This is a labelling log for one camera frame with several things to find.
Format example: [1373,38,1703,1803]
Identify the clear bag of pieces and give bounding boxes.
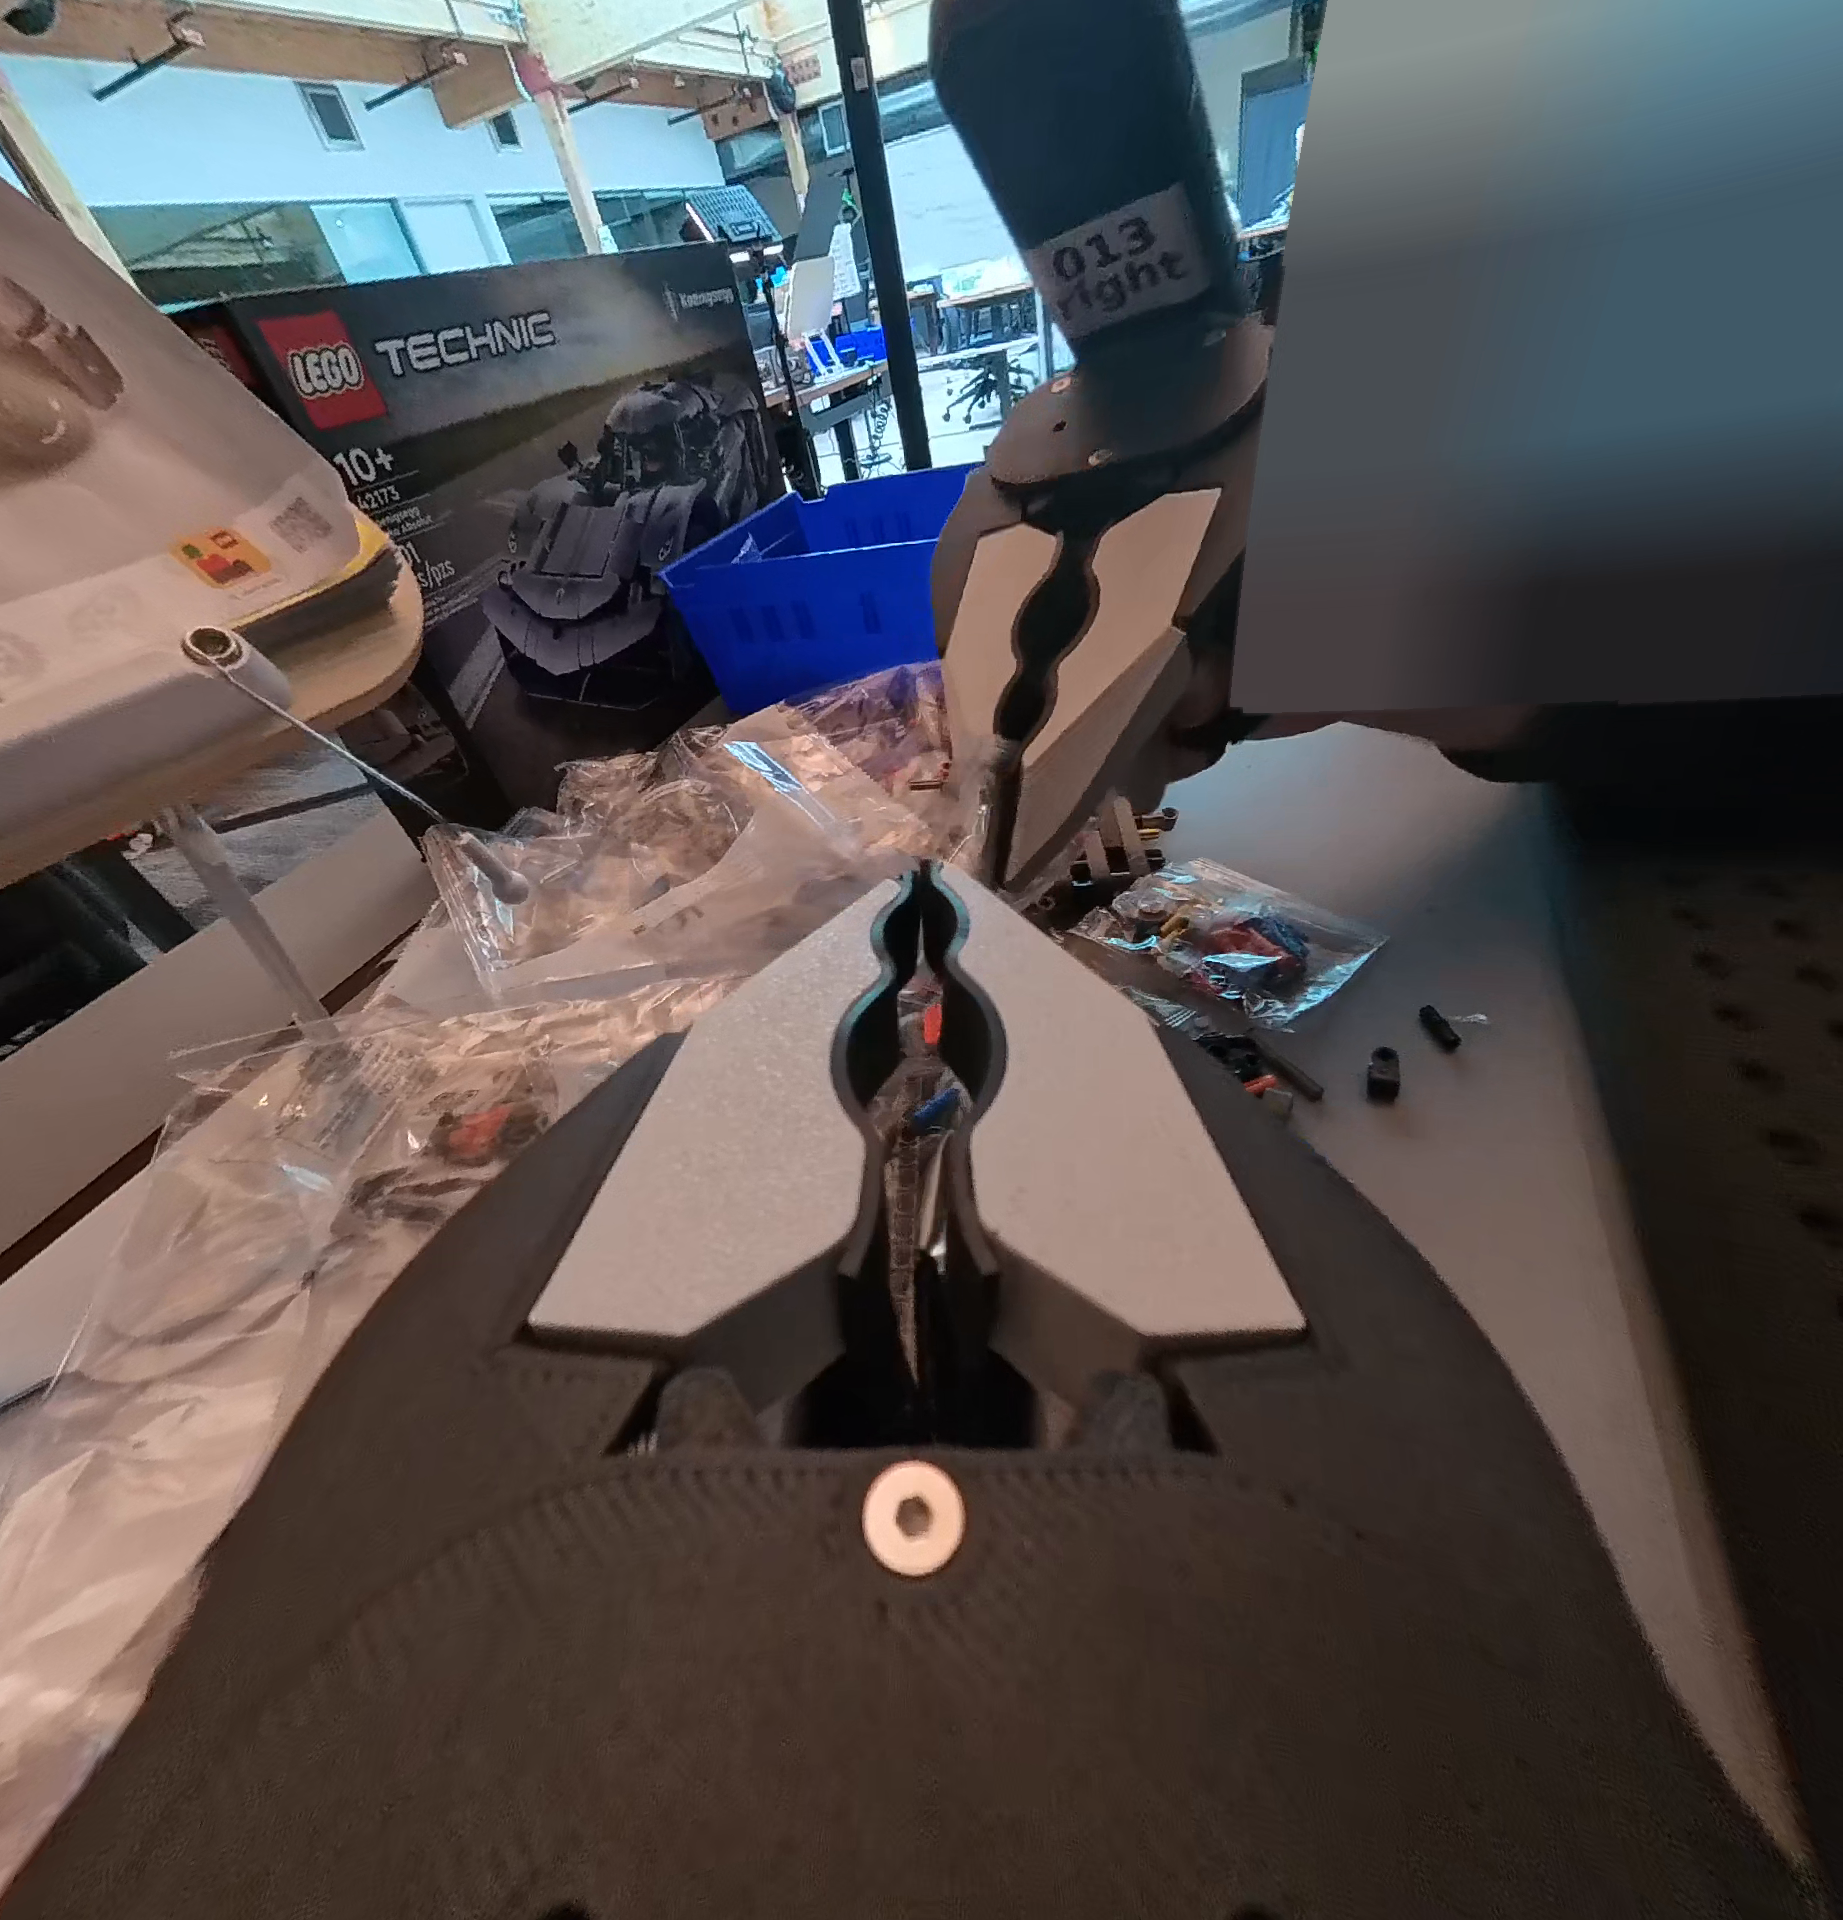
[708,701,1016,1355]

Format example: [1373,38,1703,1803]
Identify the person's right forearm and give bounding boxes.
[1437,701,1843,846]

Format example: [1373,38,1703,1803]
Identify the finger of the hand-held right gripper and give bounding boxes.
[940,523,1070,888]
[994,487,1227,889]

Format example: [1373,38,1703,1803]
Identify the black lego set box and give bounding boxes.
[172,246,798,835]

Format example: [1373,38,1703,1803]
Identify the black vertical post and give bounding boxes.
[826,0,936,475]

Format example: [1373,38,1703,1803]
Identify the dark perforated panel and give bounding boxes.
[1547,780,1843,1877]

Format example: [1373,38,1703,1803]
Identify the grey lego chassis assembly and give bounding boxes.
[1062,791,1182,888]

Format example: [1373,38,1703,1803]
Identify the beige book stand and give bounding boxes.
[0,149,426,906]

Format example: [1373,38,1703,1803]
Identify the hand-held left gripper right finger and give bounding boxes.
[922,866,1307,1452]

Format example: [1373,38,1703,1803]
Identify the small clear bag coloured pins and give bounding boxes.
[1068,856,1389,1033]

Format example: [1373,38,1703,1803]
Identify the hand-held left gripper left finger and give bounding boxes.
[526,873,924,1452]

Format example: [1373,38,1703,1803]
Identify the blue plastic bin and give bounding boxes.
[660,460,984,720]

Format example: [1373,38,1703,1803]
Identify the clear bag of lego wheels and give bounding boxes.
[0,1015,672,1802]

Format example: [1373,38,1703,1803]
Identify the white wire page holder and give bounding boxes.
[180,624,534,906]

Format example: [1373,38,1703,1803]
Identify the clear bag with white label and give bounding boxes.
[424,701,942,1026]

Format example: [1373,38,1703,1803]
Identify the lego instruction booklet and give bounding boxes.
[0,149,400,718]

